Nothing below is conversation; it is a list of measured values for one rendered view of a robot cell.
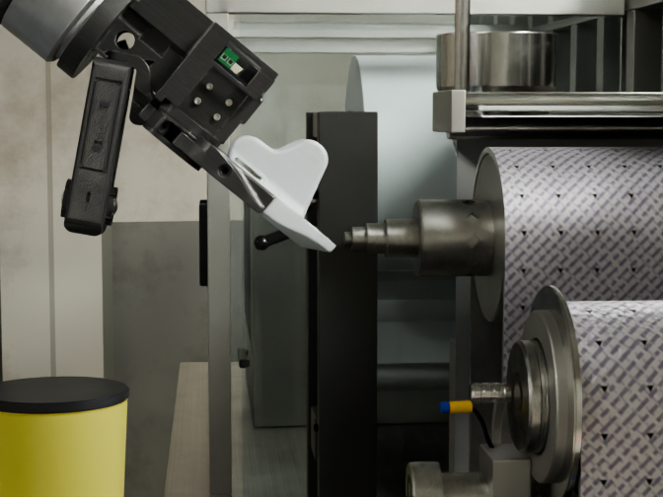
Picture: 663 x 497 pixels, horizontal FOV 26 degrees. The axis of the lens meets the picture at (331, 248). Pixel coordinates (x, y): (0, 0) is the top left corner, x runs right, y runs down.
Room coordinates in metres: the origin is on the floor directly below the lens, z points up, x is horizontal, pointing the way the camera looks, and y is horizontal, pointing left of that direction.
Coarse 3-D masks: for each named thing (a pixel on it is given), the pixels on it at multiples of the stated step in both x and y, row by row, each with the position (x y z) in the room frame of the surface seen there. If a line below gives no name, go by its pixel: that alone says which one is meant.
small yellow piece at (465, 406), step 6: (444, 402) 1.00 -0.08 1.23; (450, 402) 1.00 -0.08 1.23; (456, 402) 1.00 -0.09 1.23; (462, 402) 1.00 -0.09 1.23; (468, 402) 1.00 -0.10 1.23; (444, 408) 1.00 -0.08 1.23; (450, 408) 1.00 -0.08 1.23; (456, 408) 1.00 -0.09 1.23; (462, 408) 1.00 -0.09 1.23; (468, 408) 1.00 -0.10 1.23; (474, 408) 1.00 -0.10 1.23; (480, 420) 0.99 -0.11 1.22; (486, 432) 0.99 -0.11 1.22; (486, 438) 0.99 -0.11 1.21
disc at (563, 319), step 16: (544, 288) 0.96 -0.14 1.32; (544, 304) 0.96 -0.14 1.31; (560, 304) 0.91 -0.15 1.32; (560, 320) 0.91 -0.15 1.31; (560, 336) 0.91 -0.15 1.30; (576, 352) 0.88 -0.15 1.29; (576, 368) 0.88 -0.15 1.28; (576, 384) 0.87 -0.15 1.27; (576, 400) 0.87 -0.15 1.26; (576, 416) 0.87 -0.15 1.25; (576, 432) 0.87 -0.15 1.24; (576, 448) 0.87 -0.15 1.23; (576, 464) 0.88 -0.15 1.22; (560, 480) 0.90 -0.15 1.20; (544, 496) 0.95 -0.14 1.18; (560, 496) 0.90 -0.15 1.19
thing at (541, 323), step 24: (528, 336) 0.97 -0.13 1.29; (552, 336) 0.91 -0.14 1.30; (552, 360) 0.90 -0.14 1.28; (552, 384) 0.90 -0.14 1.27; (552, 408) 0.90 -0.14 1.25; (552, 432) 0.90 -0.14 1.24; (528, 456) 0.97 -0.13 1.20; (552, 456) 0.90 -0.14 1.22; (552, 480) 0.92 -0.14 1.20; (576, 480) 0.92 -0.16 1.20
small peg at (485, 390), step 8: (472, 384) 0.96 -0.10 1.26; (480, 384) 0.96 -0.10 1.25; (488, 384) 0.96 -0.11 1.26; (496, 384) 0.96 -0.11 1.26; (504, 384) 0.96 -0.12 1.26; (472, 392) 0.96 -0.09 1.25; (480, 392) 0.96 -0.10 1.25; (488, 392) 0.96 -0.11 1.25; (496, 392) 0.96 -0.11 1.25; (504, 392) 0.96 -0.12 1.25; (472, 400) 0.96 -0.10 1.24; (480, 400) 0.96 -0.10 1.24; (488, 400) 0.96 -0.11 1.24; (496, 400) 0.96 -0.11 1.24; (504, 400) 0.96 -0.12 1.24
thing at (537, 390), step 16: (512, 352) 0.96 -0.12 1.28; (528, 352) 0.93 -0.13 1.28; (544, 352) 0.93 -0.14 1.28; (512, 368) 0.96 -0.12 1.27; (528, 368) 0.92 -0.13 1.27; (544, 368) 0.92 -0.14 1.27; (512, 384) 0.96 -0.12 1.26; (528, 384) 0.91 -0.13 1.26; (544, 384) 0.91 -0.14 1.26; (512, 400) 0.96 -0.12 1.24; (528, 400) 0.91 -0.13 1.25; (544, 400) 0.91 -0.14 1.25; (512, 416) 0.96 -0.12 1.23; (528, 416) 0.91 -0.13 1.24; (544, 416) 0.91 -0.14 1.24; (512, 432) 0.96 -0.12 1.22; (528, 432) 0.91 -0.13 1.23; (544, 432) 0.91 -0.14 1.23; (528, 448) 0.92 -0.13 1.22; (544, 448) 0.92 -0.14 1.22
